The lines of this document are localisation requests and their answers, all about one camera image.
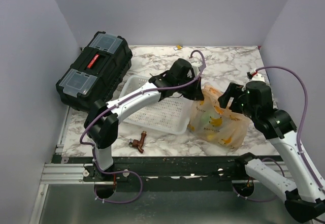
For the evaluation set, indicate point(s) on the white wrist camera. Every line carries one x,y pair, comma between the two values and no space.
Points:
197,66
254,75

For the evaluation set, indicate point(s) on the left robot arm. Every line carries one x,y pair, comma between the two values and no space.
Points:
104,118

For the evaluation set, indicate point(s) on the aluminium rail extrusion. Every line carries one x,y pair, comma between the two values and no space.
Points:
64,174

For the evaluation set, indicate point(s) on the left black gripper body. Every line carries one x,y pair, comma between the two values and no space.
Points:
186,81

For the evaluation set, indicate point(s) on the black plastic toolbox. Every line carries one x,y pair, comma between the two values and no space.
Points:
96,73

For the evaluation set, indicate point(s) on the black mounting rail base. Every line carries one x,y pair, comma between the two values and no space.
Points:
163,173

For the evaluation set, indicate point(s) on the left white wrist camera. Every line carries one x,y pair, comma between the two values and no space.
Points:
197,66

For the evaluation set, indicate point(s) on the orange translucent plastic bag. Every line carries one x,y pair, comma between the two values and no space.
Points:
216,125

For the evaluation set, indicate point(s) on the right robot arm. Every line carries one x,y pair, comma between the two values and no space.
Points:
302,197

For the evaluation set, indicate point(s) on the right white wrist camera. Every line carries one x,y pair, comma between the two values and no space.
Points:
254,75

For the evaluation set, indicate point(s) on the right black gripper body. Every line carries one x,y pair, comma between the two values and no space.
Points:
243,106

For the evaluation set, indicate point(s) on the brown faucet tap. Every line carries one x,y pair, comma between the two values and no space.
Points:
138,144

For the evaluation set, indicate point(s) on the white plastic basket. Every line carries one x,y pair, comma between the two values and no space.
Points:
170,115

